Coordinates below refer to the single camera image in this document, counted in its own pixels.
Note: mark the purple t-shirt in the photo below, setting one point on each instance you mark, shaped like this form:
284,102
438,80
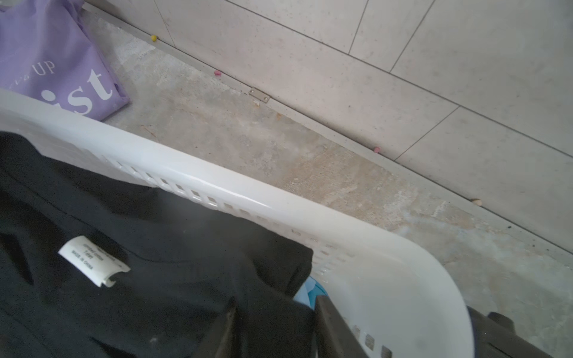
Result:
48,54

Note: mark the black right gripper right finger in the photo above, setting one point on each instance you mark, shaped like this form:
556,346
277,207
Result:
333,336

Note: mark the black hard case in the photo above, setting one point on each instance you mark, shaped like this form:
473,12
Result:
495,336

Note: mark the white plastic laundry basket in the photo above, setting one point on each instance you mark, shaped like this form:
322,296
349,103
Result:
393,293

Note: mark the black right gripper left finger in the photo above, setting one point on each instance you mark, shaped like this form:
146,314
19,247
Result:
220,341

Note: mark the black t-shirt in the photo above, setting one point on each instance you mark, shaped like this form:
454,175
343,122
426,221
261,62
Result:
96,267

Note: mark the metal wall bracket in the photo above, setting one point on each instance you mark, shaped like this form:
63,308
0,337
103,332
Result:
259,95

